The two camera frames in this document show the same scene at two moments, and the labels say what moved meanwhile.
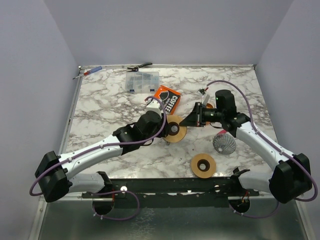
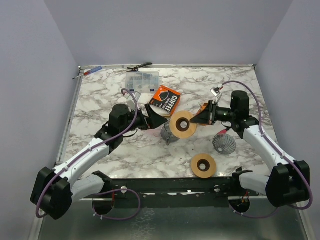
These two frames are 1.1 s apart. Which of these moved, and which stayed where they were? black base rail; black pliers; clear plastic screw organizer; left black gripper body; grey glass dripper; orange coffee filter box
Moved: left black gripper body
Stayed: grey glass dripper; orange coffee filter box; black pliers; clear plastic screw organizer; black base rail
